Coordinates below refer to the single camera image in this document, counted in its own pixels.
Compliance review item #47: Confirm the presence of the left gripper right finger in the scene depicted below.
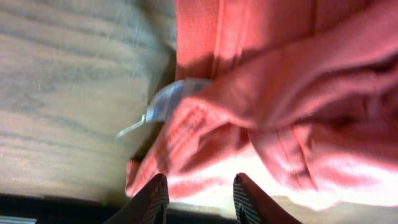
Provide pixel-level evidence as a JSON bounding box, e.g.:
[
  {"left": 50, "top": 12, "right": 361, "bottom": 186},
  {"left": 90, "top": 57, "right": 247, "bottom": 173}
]
[{"left": 233, "top": 173, "right": 301, "bottom": 224}]

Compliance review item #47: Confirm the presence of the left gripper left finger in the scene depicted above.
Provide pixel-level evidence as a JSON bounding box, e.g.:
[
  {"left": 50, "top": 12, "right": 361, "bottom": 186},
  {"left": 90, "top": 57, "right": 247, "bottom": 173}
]
[{"left": 104, "top": 174, "right": 170, "bottom": 224}]

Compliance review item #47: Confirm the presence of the red printed t-shirt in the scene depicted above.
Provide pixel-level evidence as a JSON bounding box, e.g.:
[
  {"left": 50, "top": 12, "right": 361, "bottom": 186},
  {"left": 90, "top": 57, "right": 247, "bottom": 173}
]
[{"left": 125, "top": 0, "right": 397, "bottom": 210}]

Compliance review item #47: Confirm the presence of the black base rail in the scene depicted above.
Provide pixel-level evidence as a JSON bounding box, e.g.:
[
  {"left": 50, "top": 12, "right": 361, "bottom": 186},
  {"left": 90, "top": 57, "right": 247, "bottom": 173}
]
[{"left": 1, "top": 194, "right": 236, "bottom": 224}]

